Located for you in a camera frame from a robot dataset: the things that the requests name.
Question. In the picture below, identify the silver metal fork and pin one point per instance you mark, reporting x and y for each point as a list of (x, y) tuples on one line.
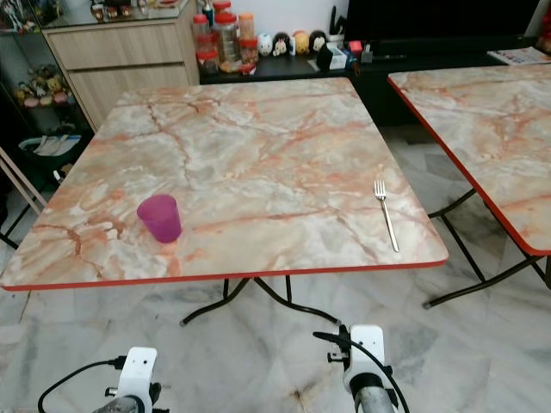
[(380, 193)]

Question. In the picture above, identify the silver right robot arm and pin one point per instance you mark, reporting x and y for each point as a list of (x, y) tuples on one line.
[(377, 403)]

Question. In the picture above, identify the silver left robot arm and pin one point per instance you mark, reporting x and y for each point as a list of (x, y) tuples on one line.
[(129, 406)]

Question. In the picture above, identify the light wooden stick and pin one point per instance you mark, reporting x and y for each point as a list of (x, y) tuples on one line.
[(21, 182)]

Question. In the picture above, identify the black basket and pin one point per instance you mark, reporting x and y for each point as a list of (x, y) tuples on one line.
[(52, 165)]

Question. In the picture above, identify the purple plastic cup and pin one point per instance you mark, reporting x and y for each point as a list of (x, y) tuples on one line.
[(160, 218)]

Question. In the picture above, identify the glass display shelf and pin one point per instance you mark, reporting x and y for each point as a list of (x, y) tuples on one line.
[(21, 47)]

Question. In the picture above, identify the light wooden drawer cabinet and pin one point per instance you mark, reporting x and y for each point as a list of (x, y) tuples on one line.
[(120, 60)]

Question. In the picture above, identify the small red-lid jar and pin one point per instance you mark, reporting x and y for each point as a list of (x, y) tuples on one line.
[(207, 63)]

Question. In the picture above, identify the large red-lid snack jar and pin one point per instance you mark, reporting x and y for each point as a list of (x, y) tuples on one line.
[(226, 43)]

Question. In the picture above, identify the orange-filled plastic jar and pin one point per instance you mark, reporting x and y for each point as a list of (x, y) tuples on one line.
[(246, 26)]

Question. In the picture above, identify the white round toy figurine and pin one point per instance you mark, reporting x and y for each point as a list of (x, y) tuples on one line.
[(265, 46)]

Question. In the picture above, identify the yellow round toy figurine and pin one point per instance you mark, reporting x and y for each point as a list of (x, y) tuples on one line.
[(300, 43)]

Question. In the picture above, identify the dark round toy figurine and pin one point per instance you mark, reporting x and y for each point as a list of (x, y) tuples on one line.
[(318, 41)]

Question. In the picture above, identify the black and white box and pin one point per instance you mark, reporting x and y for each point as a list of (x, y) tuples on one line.
[(332, 58)]

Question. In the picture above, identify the small red box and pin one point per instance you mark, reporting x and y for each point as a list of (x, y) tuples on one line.
[(355, 46)]

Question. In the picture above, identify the black low TV console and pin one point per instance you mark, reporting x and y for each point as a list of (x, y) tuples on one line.
[(379, 82)]

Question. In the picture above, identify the black flat-screen television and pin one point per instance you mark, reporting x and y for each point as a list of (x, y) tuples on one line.
[(439, 17)]

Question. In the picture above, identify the printed magazine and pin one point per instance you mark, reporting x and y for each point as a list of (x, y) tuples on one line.
[(521, 56)]

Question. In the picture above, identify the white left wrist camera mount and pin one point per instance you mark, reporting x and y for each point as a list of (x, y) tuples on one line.
[(141, 370)]

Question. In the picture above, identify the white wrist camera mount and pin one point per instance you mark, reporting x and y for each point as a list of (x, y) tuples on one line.
[(366, 348), (141, 370)]

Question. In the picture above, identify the black folding table leg frame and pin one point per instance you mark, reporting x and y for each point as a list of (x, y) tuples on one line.
[(482, 283), (207, 303)]

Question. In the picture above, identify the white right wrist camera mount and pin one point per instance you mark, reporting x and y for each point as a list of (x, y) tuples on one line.
[(366, 348)]

